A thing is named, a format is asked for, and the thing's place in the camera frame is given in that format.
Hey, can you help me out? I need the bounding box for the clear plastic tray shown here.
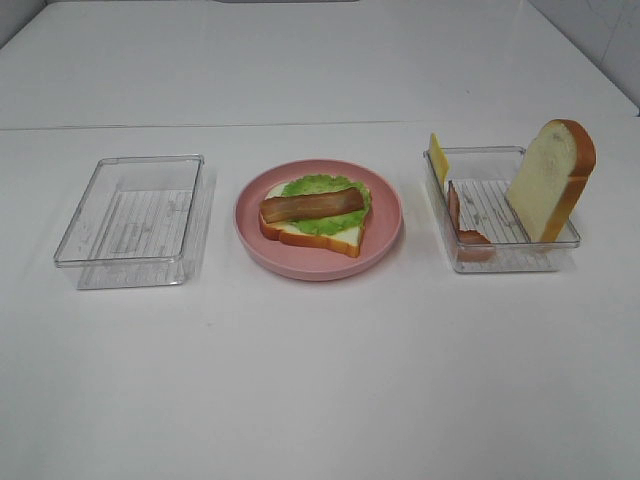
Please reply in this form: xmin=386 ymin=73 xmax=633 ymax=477
xmin=53 ymin=154 xmax=215 ymax=290
xmin=423 ymin=146 xmax=581 ymax=274

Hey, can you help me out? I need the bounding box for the left clear plastic tray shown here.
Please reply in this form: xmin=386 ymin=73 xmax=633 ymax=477
xmin=53 ymin=154 xmax=215 ymax=290

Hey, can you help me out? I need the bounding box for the bacon strip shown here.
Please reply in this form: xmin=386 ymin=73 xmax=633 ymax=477
xmin=260 ymin=187 xmax=365 ymax=223
xmin=447 ymin=180 xmax=495 ymax=262

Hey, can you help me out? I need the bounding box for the bread slice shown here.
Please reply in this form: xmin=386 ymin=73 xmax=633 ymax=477
xmin=506 ymin=119 xmax=596 ymax=243
xmin=259 ymin=183 xmax=365 ymax=257

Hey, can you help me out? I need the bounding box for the yellow cheese slice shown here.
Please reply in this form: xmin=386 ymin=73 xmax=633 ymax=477
xmin=428 ymin=133 xmax=450 ymax=191

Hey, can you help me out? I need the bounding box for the right clear plastic tray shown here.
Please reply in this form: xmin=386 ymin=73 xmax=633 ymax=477
xmin=423 ymin=146 xmax=581 ymax=274

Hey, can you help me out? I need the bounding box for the green lettuce leaf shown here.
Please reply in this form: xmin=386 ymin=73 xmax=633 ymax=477
xmin=273 ymin=174 xmax=372 ymax=235

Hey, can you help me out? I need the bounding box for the pink round plate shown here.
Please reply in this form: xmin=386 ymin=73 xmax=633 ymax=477
xmin=234 ymin=159 xmax=403 ymax=281

